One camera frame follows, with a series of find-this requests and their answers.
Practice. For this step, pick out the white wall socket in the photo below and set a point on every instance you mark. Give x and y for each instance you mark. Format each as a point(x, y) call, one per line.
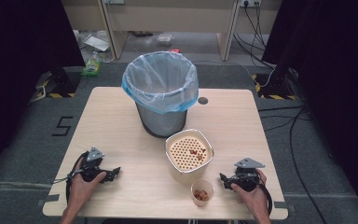
point(250, 2)

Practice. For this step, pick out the cream perforated strainer insert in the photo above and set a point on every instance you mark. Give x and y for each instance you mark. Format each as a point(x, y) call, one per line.
point(183, 155)

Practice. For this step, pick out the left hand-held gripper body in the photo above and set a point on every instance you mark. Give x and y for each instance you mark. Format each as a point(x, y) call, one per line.
point(92, 165)

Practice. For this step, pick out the person's left hand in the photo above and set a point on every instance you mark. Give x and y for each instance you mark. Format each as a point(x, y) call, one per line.
point(83, 189)

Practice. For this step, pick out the person's right hand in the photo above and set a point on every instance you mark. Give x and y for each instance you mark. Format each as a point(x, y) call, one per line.
point(253, 199)

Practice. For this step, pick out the beige wooden desk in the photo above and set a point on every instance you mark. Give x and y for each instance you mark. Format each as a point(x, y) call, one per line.
point(167, 15)

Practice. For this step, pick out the blue plastic bin bag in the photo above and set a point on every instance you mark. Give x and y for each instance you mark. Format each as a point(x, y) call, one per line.
point(160, 81)

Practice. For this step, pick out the brown food scraps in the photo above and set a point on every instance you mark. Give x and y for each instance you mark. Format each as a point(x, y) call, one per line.
point(198, 153)
point(201, 195)

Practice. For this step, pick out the cream container with metal rim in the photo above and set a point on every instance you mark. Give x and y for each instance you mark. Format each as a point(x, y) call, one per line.
point(186, 175)

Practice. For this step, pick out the small red item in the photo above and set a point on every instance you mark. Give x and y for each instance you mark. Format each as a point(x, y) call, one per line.
point(174, 50)

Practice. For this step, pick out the black stand base striped tape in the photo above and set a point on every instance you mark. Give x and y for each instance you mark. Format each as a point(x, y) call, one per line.
point(60, 85)
point(276, 88)

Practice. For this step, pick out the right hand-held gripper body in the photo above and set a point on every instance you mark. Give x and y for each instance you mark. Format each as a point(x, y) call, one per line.
point(246, 175)

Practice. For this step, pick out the green packet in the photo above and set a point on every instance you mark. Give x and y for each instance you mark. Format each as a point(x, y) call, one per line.
point(91, 68)

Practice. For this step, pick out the dark round table grommet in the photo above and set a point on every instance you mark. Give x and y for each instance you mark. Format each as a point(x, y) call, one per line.
point(203, 100)

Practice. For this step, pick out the grey trash bin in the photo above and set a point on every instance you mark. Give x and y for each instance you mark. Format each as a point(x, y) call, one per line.
point(163, 123)

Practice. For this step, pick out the clear plastic box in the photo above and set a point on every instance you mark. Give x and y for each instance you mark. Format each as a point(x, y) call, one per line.
point(164, 39)

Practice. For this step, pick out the black curtain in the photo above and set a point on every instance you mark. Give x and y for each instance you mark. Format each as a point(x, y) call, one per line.
point(338, 77)
point(21, 62)

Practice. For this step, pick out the small clear plastic cup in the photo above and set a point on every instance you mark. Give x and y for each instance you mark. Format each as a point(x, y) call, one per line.
point(202, 203)

